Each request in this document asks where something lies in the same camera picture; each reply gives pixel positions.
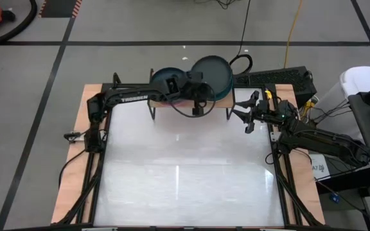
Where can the red vacuum cleaner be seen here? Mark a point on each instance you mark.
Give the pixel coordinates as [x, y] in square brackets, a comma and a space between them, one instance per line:
[27, 22]

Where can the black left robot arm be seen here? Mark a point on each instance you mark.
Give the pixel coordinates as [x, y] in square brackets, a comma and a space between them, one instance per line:
[130, 96]

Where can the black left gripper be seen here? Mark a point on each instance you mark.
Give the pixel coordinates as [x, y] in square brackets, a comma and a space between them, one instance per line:
[191, 89]

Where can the black hazard-striped floor mat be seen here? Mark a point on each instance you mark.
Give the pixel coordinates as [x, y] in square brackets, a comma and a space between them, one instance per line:
[58, 8]

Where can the dark teal plate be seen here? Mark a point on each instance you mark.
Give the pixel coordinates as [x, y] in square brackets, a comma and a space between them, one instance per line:
[155, 74]

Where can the wooden shelf with black legs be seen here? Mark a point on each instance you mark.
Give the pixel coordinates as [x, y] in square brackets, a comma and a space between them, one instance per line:
[225, 103]

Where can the black computer case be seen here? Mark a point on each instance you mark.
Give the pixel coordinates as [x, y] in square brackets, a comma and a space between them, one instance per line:
[278, 80]

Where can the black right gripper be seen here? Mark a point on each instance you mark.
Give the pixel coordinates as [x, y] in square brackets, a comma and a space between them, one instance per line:
[266, 110]

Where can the blue connector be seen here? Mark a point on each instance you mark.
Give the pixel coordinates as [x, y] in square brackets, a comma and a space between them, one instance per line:
[334, 198]

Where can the yellow plug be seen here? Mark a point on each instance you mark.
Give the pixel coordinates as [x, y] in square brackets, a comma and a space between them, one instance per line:
[308, 106]

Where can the white table mat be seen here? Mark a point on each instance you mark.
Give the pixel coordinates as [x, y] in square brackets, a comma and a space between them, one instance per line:
[178, 179]

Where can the black desk base beam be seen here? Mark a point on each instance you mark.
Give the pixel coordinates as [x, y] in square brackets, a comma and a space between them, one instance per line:
[348, 183]

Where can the magenta plate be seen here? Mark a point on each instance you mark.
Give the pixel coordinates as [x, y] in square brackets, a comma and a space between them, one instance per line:
[169, 103]

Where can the small black clamp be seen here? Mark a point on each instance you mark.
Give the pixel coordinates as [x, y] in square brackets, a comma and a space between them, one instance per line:
[72, 136]

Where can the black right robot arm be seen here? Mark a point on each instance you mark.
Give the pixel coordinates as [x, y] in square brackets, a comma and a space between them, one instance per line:
[326, 141]

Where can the black metal table frame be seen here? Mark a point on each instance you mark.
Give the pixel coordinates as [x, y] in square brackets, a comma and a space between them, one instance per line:
[279, 179]

